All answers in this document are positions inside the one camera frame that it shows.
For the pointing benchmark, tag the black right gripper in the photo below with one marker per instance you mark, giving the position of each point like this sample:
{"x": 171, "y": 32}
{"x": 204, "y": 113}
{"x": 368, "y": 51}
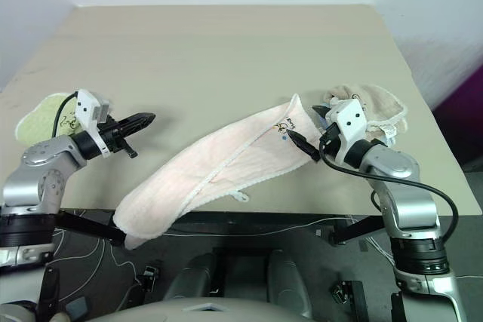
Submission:
{"x": 330, "y": 139}

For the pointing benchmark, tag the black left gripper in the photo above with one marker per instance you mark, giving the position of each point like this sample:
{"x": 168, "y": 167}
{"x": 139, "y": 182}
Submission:
{"x": 113, "y": 135}

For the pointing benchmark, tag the pink towel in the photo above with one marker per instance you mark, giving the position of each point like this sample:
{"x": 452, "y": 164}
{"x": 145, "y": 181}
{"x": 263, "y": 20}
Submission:
{"x": 207, "y": 156}

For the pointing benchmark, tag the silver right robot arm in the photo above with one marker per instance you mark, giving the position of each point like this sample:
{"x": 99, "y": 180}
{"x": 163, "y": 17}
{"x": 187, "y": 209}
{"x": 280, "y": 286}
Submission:
{"x": 411, "y": 205}

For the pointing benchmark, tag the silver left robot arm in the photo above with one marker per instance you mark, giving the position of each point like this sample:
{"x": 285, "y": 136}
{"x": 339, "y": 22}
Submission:
{"x": 37, "y": 156}

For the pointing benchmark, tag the beige folded towel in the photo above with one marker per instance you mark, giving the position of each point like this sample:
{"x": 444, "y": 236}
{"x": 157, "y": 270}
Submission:
{"x": 377, "y": 99}

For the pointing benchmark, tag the green folded towel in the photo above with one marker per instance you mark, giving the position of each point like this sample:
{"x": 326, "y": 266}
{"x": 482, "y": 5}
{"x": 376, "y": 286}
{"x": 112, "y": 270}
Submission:
{"x": 34, "y": 122}

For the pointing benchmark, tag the black table brace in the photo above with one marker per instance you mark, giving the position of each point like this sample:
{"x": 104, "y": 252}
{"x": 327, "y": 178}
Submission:
{"x": 358, "y": 227}
{"x": 90, "y": 227}

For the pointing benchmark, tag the black floor clamp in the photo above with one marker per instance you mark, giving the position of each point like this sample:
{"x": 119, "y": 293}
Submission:
{"x": 347, "y": 299}
{"x": 150, "y": 275}

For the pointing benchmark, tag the dark rounded robot leg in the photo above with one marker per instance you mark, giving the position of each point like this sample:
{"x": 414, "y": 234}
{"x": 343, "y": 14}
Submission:
{"x": 288, "y": 280}
{"x": 192, "y": 276}

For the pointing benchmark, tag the magenta panel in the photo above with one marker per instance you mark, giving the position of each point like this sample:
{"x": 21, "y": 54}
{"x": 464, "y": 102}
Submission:
{"x": 464, "y": 90}

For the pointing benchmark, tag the black metal bar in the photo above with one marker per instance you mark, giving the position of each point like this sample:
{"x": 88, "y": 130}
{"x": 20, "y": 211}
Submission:
{"x": 50, "y": 288}

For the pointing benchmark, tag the grey robot torso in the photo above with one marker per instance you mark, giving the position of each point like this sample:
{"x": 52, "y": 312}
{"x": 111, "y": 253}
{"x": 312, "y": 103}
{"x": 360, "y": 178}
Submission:
{"x": 203, "y": 310}

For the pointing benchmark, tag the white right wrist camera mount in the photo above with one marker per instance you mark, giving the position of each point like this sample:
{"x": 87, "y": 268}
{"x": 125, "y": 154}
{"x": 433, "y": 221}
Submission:
{"x": 349, "y": 114}

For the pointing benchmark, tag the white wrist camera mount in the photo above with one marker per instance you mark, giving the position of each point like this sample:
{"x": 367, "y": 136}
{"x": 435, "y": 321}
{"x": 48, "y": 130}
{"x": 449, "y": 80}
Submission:
{"x": 349, "y": 114}
{"x": 87, "y": 107}

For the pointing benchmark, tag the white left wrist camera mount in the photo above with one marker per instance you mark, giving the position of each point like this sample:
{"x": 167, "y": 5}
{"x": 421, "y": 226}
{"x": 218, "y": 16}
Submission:
{"x": 87, "y": 107}

